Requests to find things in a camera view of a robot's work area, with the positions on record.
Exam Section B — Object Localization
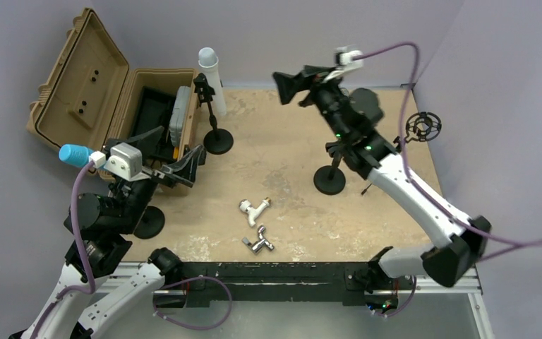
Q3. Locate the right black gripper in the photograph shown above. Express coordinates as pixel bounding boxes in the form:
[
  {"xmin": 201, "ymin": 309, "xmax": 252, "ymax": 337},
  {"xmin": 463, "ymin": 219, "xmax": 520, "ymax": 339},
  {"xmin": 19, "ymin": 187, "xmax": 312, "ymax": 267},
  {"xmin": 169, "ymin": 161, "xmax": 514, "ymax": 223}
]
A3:
[{"xmin": 275, "ymin": 65, "xmax": 351, "ymax": 143}]

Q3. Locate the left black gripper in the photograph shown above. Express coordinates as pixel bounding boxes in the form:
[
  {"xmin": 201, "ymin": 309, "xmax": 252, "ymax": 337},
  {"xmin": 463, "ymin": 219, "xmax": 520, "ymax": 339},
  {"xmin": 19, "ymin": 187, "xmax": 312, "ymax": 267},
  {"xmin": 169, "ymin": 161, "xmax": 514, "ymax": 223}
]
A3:
[{"xmin": 107, "ymin": 126, "xmax": 201, "ymax": 232}]

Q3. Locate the white microphone grey head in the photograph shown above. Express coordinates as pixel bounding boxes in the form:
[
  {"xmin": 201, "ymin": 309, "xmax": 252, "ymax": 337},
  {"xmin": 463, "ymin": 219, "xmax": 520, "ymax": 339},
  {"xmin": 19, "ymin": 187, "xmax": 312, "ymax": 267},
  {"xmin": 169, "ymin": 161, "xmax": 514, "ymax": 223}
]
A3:
[{"xmin": 198, "ymin": 47, "xmax": 227, "ymax": 117}]

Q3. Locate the blue microphone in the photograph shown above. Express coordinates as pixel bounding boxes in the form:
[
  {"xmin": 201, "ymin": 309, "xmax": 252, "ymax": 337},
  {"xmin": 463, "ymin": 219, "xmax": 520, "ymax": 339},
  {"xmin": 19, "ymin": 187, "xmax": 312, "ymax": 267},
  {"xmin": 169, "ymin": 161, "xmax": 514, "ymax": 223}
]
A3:
[{"xmin": 59, "ymin": 144, "xmax": 93, "ymax": 168}]

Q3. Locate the black tripod shock-mount stand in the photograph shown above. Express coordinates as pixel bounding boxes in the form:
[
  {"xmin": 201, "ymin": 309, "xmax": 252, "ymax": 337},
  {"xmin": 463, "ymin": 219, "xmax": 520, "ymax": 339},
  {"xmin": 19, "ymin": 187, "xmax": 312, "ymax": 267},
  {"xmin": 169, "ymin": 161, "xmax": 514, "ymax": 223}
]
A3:
[{"xmin": 361, "ymin": 110, "xmax": 442, "ymax": 196}]

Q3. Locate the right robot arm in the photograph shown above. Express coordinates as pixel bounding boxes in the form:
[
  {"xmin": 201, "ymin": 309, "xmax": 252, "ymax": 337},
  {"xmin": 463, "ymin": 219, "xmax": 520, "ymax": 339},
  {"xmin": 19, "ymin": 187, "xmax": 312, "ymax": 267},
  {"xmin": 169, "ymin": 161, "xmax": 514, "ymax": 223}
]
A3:
[{"xmin": 272, "ymin": 65, "xmax": 491, "ymax": 287}]

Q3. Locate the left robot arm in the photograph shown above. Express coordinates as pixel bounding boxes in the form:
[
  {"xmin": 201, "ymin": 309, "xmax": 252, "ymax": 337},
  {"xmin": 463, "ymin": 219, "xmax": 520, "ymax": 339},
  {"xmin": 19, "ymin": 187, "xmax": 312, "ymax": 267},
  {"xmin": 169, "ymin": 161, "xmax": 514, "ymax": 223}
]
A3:
[{"xmin": 15, "ymin": 127, "xmax": 207, "ymax": 338}]

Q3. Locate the grey device in case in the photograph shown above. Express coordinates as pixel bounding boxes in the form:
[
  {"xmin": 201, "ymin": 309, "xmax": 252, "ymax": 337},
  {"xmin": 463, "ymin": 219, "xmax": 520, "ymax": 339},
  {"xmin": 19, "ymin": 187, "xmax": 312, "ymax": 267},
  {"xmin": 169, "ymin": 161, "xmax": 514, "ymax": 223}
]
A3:
[{"xmin": 169, "ymin": 86, "xmax": 193, "ymax": 147}]

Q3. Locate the white plastic tap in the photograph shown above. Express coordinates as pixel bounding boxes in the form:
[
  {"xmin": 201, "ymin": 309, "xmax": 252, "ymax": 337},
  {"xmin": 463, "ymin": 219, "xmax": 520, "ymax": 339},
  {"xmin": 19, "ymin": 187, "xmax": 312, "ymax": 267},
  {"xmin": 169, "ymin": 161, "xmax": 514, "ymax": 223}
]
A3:
[{"xmin": 239, "ymin": 197, "xmax": 272, "ymax": 227}]

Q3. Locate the tan plastic hard case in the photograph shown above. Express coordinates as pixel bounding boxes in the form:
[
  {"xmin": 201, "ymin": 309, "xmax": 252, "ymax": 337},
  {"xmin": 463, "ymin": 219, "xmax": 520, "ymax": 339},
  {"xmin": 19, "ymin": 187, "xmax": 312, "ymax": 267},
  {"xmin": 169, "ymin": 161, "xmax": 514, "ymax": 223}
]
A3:
[{"xmin": 25, "ymin": 7, "xmax": 200, "ymax": 196}]

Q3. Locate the chrome metal faucet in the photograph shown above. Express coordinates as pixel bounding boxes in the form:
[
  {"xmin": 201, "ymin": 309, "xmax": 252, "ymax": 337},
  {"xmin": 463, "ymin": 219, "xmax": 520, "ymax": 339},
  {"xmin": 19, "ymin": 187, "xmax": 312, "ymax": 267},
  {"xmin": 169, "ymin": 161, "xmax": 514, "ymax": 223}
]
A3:
[{"xmin": 242, "ymin": 225, "xmax": 275, "ymax": 255}]

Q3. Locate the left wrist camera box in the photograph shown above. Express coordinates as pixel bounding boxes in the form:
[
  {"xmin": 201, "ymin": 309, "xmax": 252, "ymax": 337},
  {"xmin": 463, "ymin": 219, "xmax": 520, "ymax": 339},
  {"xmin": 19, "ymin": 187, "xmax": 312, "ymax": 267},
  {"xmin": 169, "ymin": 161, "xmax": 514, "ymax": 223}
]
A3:
[{"xmin": 104, "ymin": 143, "xmax": 143, "ymax": 181}]

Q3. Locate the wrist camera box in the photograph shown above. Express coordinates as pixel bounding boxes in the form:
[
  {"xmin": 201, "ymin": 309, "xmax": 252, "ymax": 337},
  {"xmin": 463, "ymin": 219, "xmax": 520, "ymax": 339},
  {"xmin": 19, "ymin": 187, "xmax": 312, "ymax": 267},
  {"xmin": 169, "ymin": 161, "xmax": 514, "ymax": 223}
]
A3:
[
  {"xmin": 104, "ymin": 143, "xmax": 143, "ymax": 181},
  {"xmin": 323, "ymin": 46, "xmax": 363, "ymax": 83}
]

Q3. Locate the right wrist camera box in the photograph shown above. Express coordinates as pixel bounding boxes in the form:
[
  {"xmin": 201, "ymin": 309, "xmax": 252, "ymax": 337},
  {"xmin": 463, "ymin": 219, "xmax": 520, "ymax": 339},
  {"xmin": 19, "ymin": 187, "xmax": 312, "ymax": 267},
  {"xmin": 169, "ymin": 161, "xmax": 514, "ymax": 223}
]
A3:
[{"xmin": 323, "ymin": 46, "xmax": 363, "ymax": 83}]

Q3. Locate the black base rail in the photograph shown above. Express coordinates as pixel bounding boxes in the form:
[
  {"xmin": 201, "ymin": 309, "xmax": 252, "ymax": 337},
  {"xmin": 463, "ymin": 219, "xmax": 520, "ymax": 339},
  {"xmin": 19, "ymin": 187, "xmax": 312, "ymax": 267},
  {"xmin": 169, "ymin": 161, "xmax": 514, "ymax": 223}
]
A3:
[{"xmin": 112, "ymin": 261, "xmax": 482, "ymax": 310}]

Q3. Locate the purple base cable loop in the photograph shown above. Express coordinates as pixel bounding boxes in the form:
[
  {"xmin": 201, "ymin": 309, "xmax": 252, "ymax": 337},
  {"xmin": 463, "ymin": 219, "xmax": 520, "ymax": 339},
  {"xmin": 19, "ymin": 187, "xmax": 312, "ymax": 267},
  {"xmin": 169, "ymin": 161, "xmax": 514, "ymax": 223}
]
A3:
[{"xmin": 152, "ymin": 273, "xmax": 233, "ymax": 331}]

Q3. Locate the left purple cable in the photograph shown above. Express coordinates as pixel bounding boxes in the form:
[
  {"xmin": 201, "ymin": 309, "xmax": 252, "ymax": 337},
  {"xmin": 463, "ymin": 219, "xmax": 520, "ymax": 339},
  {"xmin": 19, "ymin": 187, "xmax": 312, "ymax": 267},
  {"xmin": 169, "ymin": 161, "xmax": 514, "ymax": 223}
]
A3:
[{"xmin": 28, "ymin": 152, "xmax": 108, "ymax": 339}]

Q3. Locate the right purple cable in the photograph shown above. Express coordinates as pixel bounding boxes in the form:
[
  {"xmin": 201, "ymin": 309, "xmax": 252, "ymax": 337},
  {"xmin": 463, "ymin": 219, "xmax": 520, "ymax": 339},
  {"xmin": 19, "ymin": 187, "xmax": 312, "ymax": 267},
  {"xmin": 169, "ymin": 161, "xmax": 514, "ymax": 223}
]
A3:
[{"xmin": 352, "ymin": 41, "xmax": 542, "ymax": 263}]

